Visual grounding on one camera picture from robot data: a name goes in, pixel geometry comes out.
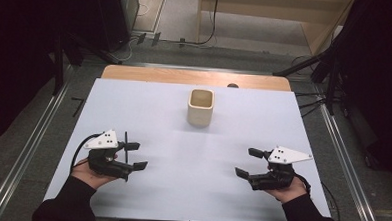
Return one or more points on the wooden table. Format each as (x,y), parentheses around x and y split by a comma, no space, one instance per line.
(172,75)

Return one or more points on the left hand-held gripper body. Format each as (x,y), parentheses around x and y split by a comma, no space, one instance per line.
(106,163)

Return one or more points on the black hex key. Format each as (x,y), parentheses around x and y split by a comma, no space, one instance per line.
(78,106)

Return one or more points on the black curtain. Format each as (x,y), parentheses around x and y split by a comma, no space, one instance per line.
(378,81)
(16,49)

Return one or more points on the light wooden shelf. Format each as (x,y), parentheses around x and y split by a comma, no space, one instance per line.
(272,7)

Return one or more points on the metal floor rail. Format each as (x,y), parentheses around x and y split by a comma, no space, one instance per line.
(346,170)
(32,143)

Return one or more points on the cream square cup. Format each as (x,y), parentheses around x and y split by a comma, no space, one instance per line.
(200,115)

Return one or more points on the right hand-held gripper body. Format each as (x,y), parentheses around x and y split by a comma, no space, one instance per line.
(276,179)

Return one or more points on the black pen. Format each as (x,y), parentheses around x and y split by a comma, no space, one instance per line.
(126,137)

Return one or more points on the black metal stand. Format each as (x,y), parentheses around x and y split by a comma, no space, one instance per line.
(331,86)
(58,67)

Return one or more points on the person's left hand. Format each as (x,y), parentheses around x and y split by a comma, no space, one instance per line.
(86,176)

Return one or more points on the white table sheet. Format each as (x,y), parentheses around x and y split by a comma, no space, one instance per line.
(187,183)

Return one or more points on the black cabinet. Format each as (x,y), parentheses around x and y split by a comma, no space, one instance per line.
(108,13)

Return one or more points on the person's right hand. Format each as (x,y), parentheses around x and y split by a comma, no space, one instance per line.
(290,194)

